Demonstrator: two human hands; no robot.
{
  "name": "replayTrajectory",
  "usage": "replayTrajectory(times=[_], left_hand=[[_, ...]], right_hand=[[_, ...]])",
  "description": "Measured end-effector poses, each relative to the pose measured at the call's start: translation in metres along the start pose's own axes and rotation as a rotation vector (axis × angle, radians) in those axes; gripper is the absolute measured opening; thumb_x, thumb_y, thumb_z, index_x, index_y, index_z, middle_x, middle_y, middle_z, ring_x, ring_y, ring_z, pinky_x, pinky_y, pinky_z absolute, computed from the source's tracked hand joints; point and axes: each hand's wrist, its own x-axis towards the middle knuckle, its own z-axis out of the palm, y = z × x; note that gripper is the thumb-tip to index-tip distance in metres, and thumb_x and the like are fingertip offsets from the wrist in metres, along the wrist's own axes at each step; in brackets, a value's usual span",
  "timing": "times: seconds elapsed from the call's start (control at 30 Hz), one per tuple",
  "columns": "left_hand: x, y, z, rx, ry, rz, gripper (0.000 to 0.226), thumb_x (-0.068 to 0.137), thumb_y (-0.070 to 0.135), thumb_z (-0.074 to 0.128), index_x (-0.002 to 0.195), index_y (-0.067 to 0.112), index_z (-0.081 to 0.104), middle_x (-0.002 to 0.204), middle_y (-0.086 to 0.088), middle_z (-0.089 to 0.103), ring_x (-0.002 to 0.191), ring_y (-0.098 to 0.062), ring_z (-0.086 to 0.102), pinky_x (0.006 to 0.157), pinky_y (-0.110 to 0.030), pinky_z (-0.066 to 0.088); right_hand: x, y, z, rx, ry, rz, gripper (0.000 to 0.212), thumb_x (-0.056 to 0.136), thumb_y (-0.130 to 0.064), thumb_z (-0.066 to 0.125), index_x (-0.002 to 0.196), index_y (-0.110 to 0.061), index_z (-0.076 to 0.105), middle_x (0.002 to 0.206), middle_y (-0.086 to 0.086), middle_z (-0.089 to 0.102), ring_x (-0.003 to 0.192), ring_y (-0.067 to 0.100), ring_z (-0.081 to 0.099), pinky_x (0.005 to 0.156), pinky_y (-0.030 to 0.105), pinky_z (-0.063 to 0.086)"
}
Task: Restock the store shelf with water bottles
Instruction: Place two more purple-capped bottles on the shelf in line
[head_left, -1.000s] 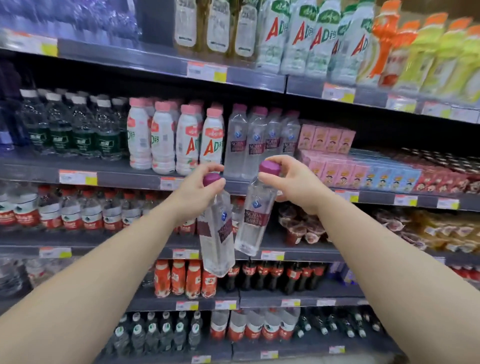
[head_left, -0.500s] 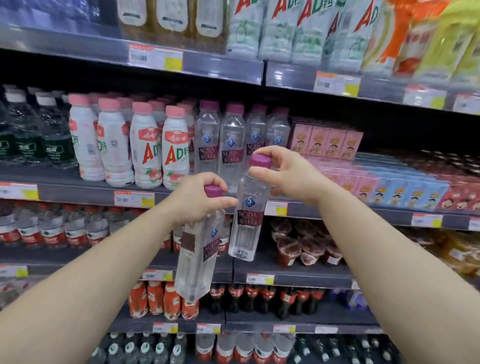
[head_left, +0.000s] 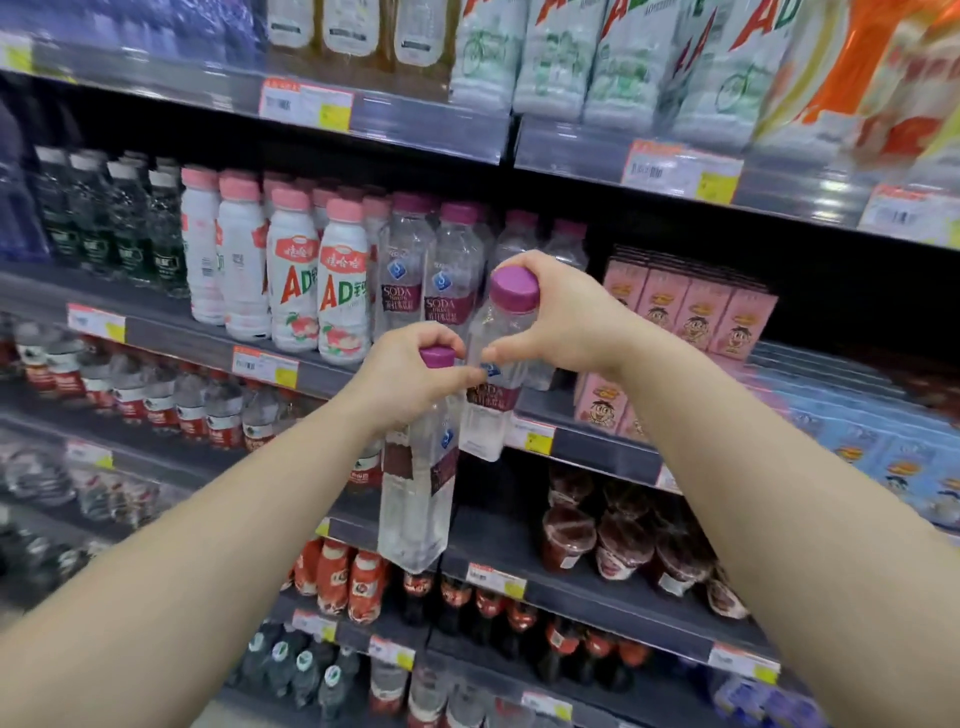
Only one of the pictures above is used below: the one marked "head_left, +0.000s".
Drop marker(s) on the row of red label bottles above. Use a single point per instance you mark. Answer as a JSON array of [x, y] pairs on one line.
[[187, 412]]

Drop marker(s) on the row of pink-capped white bottles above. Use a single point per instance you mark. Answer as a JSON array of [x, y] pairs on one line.
[[292, 285]]

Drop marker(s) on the group of red fruit cups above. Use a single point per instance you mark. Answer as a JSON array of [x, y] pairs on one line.
[[566, 536]]

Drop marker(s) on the row of small red bottles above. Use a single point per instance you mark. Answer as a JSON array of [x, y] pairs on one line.
[[334, 577]]

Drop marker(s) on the stack of blue milk cartons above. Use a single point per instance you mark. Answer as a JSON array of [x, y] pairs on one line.
[[885, 457]]

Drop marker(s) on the person's left forearm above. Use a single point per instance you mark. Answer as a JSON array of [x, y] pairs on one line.
[[172, 585]]

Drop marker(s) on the row of purple white pouches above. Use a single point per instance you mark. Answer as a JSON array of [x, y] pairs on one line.
[[750, 701]]

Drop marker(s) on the row of purple-capped soda bottles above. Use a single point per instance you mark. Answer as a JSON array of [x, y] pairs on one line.
[[405, 262]]

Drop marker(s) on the row of green label bottles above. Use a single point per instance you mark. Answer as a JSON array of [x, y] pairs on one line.
[[90, 225]]

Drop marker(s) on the person's right hand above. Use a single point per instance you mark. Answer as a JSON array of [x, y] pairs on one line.
[[577, 322]]

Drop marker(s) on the row of clear plastic bottles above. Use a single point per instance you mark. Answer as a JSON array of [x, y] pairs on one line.
[[45, 480]]

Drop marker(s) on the purple-capped clear soda bottle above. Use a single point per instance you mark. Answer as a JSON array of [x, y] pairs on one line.
[[420, 487], [487, 420]]

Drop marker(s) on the stack of pink milk cartons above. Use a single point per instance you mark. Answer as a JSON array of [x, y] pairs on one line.
[[697, 307]]

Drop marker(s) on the row of dark white-capped bottles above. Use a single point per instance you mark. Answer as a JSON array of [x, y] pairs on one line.
[[300, 667]]

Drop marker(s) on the person's left hand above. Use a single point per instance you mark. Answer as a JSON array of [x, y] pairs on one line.
[[397, 382]]

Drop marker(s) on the person's right forearm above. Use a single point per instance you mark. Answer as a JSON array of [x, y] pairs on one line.
[[810, 525]]

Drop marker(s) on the row of green-capped white bottles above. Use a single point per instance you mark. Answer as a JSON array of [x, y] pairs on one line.
[[555, 67]]

